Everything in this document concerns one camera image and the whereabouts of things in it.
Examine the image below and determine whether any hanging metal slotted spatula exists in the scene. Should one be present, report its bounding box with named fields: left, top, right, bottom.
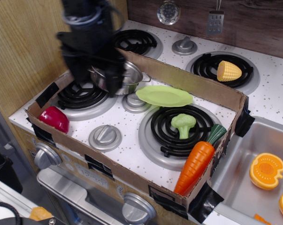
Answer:
left=206, top=0, right=225, bottom=35

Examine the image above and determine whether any back silver stove knob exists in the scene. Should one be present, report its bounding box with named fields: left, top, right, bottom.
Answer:
left=172, top=37, right=198, bottom=56

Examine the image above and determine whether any silver oven knob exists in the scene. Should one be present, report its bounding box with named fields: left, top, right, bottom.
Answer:
left=122, top=192, right=157, bottom=225
left=34, top=142, right=62, bottom=170

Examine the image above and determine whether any silver stove knob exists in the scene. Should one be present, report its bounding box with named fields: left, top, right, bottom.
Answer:
left=172, top=37, right=198, bottom=56
left=122, top=92, right=151, bottom=113
left=88, top=125, right=122, bottom=152

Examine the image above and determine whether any green toy broccoli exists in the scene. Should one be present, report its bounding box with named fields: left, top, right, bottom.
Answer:
left=171, top=113, right=197, bottom=140

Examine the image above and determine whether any hanging metal strainer ladle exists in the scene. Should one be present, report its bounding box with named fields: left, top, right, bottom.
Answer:
left=157, top=0, right=181, bottom=25

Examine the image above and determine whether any stainless steel sink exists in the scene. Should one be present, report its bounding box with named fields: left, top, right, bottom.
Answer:
left=204, top=117, right=283, bottom=225

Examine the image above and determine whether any back left black burner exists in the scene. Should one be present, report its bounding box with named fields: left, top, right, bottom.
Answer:
left=113, top=30, right=157, bottom=55

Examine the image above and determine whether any brown cardboard fence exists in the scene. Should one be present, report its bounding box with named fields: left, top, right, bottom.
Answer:
left=25, top=46, right=256, bottom=224

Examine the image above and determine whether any front silver stove knob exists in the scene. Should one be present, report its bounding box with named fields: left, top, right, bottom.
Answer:
left=88, top=125, right=122, bottom=152

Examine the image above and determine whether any orange object bottom left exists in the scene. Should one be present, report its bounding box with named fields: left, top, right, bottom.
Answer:
left=29, top=206, right=53, bottom=221

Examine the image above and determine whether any back right black burner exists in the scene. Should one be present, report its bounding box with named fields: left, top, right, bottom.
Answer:
left=191, top=53, right=254, bottom=88

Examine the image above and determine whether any left silver oven knob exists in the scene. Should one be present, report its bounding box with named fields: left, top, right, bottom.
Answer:
left=34, top=142, right=62, bottom=170

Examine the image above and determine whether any yellow toy corn cob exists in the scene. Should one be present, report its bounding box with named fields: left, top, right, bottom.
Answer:
left=217, top=60, right=242, bottom=82

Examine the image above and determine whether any red toy pepper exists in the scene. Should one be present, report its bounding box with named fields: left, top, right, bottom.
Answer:
left=38, top=106, right=69, bottom=134

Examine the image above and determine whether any light green plastic plate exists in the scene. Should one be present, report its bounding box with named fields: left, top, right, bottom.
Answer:
left=136, top=85, right=193, bottom=107

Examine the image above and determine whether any right silver oven knob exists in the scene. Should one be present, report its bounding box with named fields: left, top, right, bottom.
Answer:
left=122, top=192, right=157, bottom=225

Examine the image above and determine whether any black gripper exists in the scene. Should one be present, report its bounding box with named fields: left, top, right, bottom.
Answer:
left=56, top=23, right=126, bottom=97

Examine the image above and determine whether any stainless steel pot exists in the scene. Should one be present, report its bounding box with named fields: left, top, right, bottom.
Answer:
left=88, top=61, right=151, bottom=95

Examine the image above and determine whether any silver oven door handle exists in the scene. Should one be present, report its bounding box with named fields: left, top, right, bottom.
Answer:
left=37, top=168, right=127, bottom=225

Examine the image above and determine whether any black cable bottom left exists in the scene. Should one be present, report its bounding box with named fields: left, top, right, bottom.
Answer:
left=0, top=201, right=22, bottom=225

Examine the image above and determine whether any front right black burner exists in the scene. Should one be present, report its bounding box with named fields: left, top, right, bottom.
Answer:
left=150, top=105, right=216, bottom=158

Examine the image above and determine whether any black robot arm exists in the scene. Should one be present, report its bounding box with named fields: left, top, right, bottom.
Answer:
left=56, top=0, right=126, bottom=97

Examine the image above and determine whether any large orange pumpkin half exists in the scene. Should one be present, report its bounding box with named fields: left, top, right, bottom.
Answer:
left=249, top=153, right=283, bottom=190

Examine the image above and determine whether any orange toy carrot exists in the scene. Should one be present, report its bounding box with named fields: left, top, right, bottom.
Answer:
left=174, top=124, right=227, bottom=196

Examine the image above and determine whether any middle silver stove knob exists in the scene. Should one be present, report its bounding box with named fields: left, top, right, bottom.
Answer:
left=122, top=92, right=151, bottom=113

